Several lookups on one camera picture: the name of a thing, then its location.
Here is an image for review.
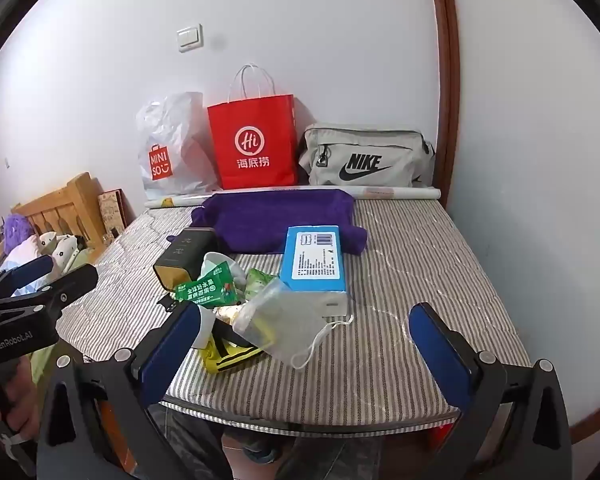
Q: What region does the rolled paper poster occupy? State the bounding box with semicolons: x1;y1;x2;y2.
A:
144;184;440;209

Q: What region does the red paper bag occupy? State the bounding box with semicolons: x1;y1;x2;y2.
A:
207;63;300;191

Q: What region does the dark green tea tin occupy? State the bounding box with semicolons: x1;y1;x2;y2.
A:
153;227;217;294

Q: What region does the grey waist bag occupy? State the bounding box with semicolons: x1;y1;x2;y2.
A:
298;123;437;189

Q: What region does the white face mask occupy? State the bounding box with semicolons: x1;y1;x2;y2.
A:
239;280;355;370

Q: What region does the green bed sheet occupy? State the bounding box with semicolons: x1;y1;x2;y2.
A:
29;345;64;391

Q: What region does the wooden headboard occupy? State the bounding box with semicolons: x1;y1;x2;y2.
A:
12;172;107;252

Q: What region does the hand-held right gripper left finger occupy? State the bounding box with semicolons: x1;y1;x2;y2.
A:
35;302;233;480

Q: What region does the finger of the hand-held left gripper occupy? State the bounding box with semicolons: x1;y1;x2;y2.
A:
0;263;100;319
0;254;55;292

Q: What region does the brown wooden door frame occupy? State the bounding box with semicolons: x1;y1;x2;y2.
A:
426;0;462;209

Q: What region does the grey striped quilted mat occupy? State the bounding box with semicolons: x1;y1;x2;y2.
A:
55;195;532;424

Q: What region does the green snack packet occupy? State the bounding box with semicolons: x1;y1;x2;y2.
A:
172;262;239;309

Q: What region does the person's left hand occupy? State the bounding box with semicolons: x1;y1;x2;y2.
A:
0;355;41;437

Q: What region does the white spotted pillow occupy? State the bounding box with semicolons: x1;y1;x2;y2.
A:
37;232;89;274

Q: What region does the yellow black strap pouch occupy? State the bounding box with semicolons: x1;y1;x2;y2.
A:
199;320;264;374

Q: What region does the blue tissue pack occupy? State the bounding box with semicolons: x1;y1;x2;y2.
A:
278;224;349;319

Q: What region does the white plastic shopping bag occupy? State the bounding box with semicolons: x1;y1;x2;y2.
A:
135;91;220;197

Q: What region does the white wall switch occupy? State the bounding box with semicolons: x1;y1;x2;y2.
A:
177;23;204;54

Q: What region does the purple plush toy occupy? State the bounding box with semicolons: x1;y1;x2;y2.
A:
2;213;35;254

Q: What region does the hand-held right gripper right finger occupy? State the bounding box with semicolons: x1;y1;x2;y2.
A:
395;302;574;480

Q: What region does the purple towel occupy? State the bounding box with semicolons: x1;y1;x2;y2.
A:
167;188;370;256

